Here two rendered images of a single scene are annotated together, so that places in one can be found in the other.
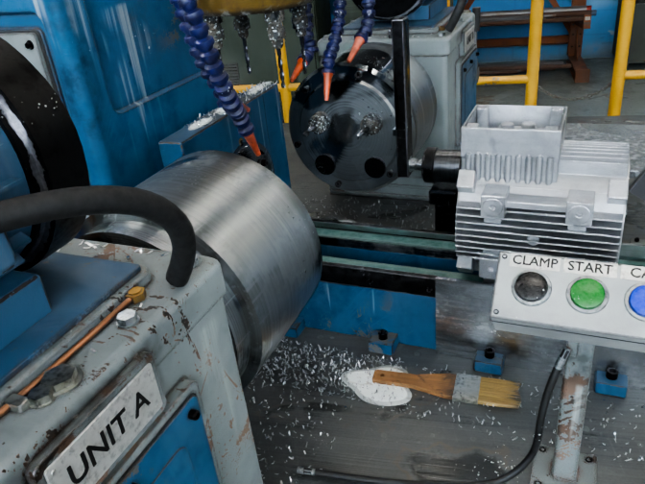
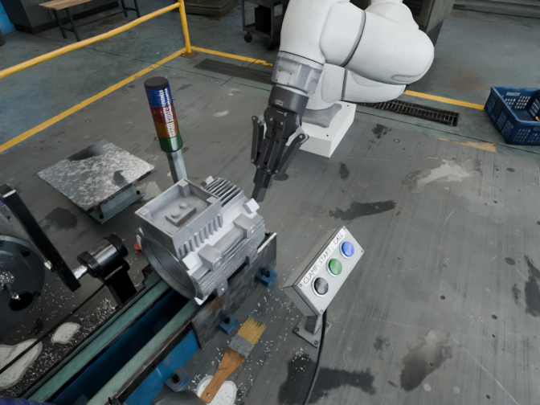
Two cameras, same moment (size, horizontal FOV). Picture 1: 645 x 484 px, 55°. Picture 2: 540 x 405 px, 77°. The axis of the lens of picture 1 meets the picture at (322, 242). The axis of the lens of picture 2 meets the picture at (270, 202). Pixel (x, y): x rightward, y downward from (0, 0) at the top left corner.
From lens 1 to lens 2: 56 cm
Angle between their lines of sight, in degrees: 63
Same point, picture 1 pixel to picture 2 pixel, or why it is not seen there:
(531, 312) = (329, 295)
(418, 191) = not seen: hidden behind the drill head
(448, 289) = (200, 318)
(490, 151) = (191, 235)
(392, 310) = (171, 362)
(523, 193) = (216, 241)
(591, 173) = (231, 206)
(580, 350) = not seen: hidden behind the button
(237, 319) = not seen: outside the picture
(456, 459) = (288, 375)
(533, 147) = (210, 216)
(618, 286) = (336, 252)
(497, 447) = (287, 349)
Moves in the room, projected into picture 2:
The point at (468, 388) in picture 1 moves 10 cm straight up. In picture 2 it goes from (243, 345) to (240, 324)
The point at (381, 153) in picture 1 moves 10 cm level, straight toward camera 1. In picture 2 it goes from (20, 288) to (62, 301)
